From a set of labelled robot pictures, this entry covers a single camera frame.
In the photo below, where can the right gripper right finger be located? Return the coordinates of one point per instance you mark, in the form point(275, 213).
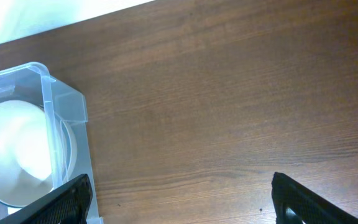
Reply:
point(296, 204)

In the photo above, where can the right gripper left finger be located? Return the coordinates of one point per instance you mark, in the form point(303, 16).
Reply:
point(68, 204)

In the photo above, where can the cream white bowl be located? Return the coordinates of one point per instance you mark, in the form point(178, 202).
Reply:
point(25, 160)

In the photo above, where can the clear plastic storage bin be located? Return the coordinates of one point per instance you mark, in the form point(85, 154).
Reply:
point(33, 82)

